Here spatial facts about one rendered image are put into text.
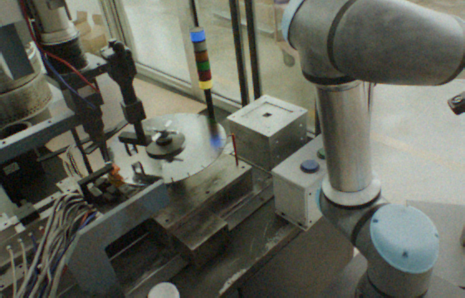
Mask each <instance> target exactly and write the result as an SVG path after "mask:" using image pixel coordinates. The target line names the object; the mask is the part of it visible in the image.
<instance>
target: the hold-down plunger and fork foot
mask: <svg viewBox="0 0 465 298"><path fill-rule="evenodd" d="M133 126H134V128H135V132H136V133H135V132H129V131H124V130H123V131H122V132H121V133H120V135H119V136H118V139H119V141H120V143H123V144H124V146H125V149H126V152H127V154H128V155H129V156H131V154H130V150H129V147H128V144H132V145H133V148H134V149H135V151H136V153H137V154H138V153H139V152H138V150H137V147H136V145H137V146H143V147H148V146H149V145H150V144H151V143H152V142H153V139H152V136H151V134H145V132H144V126H143V123H142V122H139V123H138V124H133Z"/></svg>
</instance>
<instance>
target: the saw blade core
mask: <svg viewBox="0 0 465 298"><path fill-rule="evenodd" d="M170 120H171V122H172V123H171V124H170V125H169V127H168V130H177V131H179V132H181V133H183V134H184V136H185V138H186V145H185V146H184V147H183V148H182V149H181V150H180V151H179V152H178V153H176V154H173V155H169V156H164V157H154V156H152V155H148V154H147V153H146V152H145V149H144V147H143V146H137V145H136V147H137V150H138V152H139V153H138V154H136V155H133V156H129V155H128V154H127V152H126V149H125V146H124V144H123V143H120V141H119V139H118V137H117V138H116V139H114V140H113V141H112V142H111V145H110V146H109V147H108V150H109V155H110V160H108V157H107V155H106V154H105V158H104V162H105V165H107V164H106V163H108V162H110V161H111V164H117V165H118V166H119V167H120V171H119V172H116V173H114V175H113V177H114V178H116V179H117V180H120V181H122V182H125V183H129V184H133V185H139V186H151V185H153V183H154V181H156V182H157V181H159V180H163V181H164V182H165V184H167V183H172V178H173V181H174V182H177V181H179V180H184V179H186V178H189V175H190V176H193V175H195V174H196V173H198V172H202V171H203V170H204V168H207V167H208V166H209V165H211V164H212V163H213V162H214V161H215V160H216V159H217V158H218V157H219V155H220V154H221V153H222V151H223V150H224V147H225V146H226V143H227V136H226V132H225V130H224V129H223V127H222V126H221V125H220V124H219V123H218V122H217V121H215V120H213V119H211V118H209V117H207V116H205V115H199V114H167V115H161V119H160V116H157V117H154V118H152V119H149V120H147V121H148V122H147V121H146V120H145V121H143V122H142V123H143V126H144V132H145V134H151V136H153V135H154V134H157V133H156V132H154V131H147V130H145V129H146V128H154V129H157V127H159V126H161V125H165V124H166V123H167V122H169V121H170ZM215 125H216V126H215ZM220 139H221V140H220ZM116 141H118V142H116ZM201 166H203V167H201ZM188 174H189V175H188ZM138 183H139V184H138Z"/></svg>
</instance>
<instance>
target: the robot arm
mask: <svg viewBox="0 0 465 298"><path fill-rule="evenodd" d="M281 29H282V33H283V36H284V38H285V39H286V42H287V43H288V45H289V46H290V47H292V48H293V49H294V50H297V51H298V53H299V57H300V62H301V69H302V76H303V78H304V79H305V80H306V81H308V82H310V83H311V84H312V85H313V86H314V91H315V96H316V105H317V109H318V114H319V124H320V129H321V138H322V143H323V147H324V152H325V161H326V166H327V174H326V175H325V177H324V178H323V179H322V180H321V181H320V182H319V186H320V187H319V188H318V189H317V190H316V205H317V207H318V208H319V211H320V212H321V214H322V215H323V217H324V218H325V219H326V220H327V222H330V223H332V224H333V225H334V226H335V228H336V229H337V230H338V231H340V233H341V234H342V235H343V236H344V238H345V239H347V240H348V241H349V242H350V243H351V244H352V246H353V247H355V248H356V249H357V250H358V251H359V252H360V254H361V255H362V256H364V257H365V258H366V259H367V261H368V266H367V270H366V271H365V272H364V273H363V274H362V276H361V277H360V280H359V281H358V284H357V287H356V292H355V298H433V297H432V295H431V292H430V289H429V283H430V281H431V277H432V274H433V269H434V265H435V264H436V260H437V258H438V244H439V237H438V231H437V229H436V227H435V225H434V223H433V222H432V221H431V220H430V219H429V218H428V217H427V215H426V214H425V213H422V212H420V211H419V210H418V209H417V208H414V207H411V206H409V207H405V206H404V205H403V204H392V203H391V202H389V201H388V200H387V199H385V197H383V195H382V193H381V182H380V179H379V175H378V174H377V172H375V171H374V170H373V169H372V165H371V154H370V132H369V108H368V97H367V85H366V81H367V82H370V83H376V84H382V85H406V86H441V85H446V84H447V83H449V82H451V81H454V80H465V22H464V21H463V20H462V19H461V18H460V17H458V16H455V15H453V14H444V13H440V12H435V11H434V10H431V9H428V8H426V7H422V6H419V5H417V4H414V3H412V2H409V1H407V0H291V1H290V2H289V3H288V5H286V9H285V12H284V14H283V17H282V22H281ZM447 103H448V105H449V107H450V109H451V110H452V112H453V113H454V114H455V115H460V114H463V113H465V91H463V92H461V93H460V94H458V95H455V96H454V97H451V98H450V99H448V100H447Z"/></svg>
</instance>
